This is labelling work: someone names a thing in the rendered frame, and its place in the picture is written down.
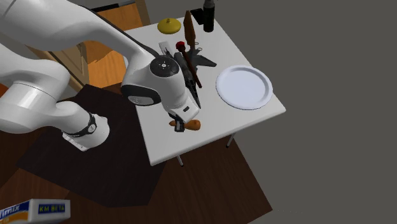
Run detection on black flat phone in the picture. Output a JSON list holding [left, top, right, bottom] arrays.
[[190, 8, 205, 26]]

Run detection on orange wooden cabinet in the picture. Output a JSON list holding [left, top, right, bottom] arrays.
[[26, 0, 151, 92]]

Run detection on dark grey scissors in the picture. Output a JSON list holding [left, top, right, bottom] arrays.
[[186, 41, 218, 68]]

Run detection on dark robot stand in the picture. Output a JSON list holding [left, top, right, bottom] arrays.
[[15, 83, 169, 209]]

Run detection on red-headed brown stick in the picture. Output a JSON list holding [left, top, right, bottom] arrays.
[[175, 41, 204, 90]]

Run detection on white round plate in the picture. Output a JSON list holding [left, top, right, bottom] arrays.
[[215, 64, 274, 111]]

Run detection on brown wooden spatula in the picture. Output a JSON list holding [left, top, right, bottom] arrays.
[[182, 10, 197, 51]]

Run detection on yellow domed lid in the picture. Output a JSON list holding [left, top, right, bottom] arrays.
[[157, 18, 183, 35]]

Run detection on white flat remote control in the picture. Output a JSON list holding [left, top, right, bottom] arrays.
[[158, 41, 172, 59]]

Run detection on black bottle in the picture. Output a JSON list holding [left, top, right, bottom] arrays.
[[202, 0, 216, 33]]

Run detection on white orange blue box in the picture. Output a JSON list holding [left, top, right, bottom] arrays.
[[0, 198, 72, 224]]

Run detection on long dark grey pliers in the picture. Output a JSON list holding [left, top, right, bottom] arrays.
[[172, 52, 202, 109]]

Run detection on white table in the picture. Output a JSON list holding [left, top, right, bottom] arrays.
[[123, 15, 287, 167]]

